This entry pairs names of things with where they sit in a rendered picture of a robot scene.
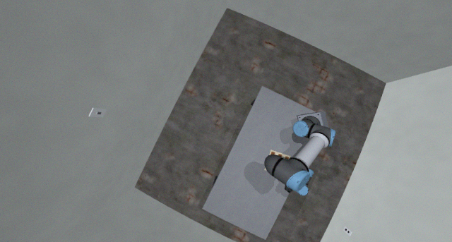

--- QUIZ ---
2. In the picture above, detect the brown and cream chessboard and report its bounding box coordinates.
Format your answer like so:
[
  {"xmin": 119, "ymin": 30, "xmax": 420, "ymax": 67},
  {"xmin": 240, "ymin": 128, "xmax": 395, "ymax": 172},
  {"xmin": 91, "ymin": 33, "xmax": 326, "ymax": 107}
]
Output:
[{"xmin": 269, "ymin": 150, "xmax": 290, "ymax": 159}]

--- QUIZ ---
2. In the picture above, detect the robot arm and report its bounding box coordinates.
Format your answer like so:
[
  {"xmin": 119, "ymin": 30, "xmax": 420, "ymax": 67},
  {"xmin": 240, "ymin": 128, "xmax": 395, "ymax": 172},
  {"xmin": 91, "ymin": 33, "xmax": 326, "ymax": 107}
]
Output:
[{"xmin": 264, "ymin": 116, "xmax": 336, "ymax": 195}]

